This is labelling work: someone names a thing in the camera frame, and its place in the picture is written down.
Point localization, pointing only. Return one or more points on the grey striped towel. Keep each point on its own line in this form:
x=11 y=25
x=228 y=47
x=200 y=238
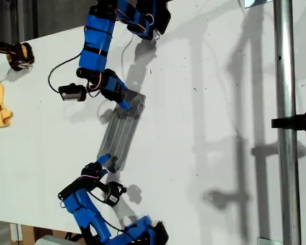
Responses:
x=122 y=132

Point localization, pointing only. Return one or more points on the white container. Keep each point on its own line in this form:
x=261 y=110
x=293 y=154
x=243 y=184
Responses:
x=53 y=241

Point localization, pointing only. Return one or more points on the brown cardboard box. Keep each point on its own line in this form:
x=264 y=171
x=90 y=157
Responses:
x=28 y=234

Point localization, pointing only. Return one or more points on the white table leg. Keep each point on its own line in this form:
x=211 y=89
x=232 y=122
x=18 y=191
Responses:
x=15 y=232

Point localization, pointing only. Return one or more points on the black clamp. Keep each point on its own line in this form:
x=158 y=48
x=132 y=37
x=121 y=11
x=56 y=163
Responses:
x=295 y=122

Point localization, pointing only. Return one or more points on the black camera box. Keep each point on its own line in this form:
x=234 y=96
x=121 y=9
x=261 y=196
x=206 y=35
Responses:
x=71 y=94
x=113 y=194

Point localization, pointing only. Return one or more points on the steel post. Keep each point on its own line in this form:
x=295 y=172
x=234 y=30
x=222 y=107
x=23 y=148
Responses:
x=286 y=76

